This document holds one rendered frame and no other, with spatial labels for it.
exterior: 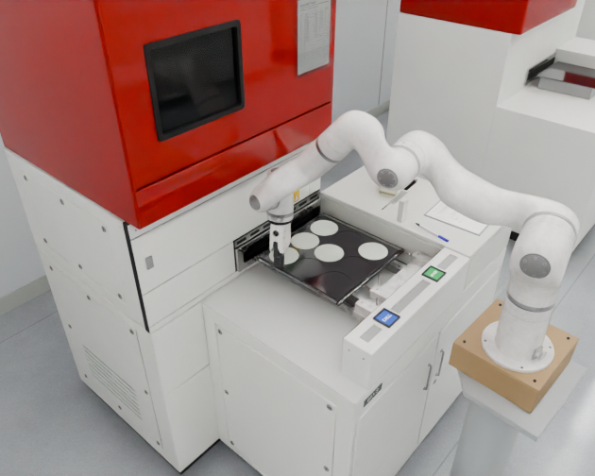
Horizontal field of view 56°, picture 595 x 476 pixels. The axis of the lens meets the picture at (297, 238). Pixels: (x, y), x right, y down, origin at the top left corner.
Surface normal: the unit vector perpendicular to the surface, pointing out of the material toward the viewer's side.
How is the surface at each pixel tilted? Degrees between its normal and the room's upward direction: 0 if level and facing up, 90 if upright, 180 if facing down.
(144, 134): 90
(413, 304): 0
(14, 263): 90
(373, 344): 0
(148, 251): 90
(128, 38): 90
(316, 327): 0
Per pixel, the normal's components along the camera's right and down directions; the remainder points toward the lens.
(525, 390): -0.70, 0.41
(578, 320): 0.00, -0.82
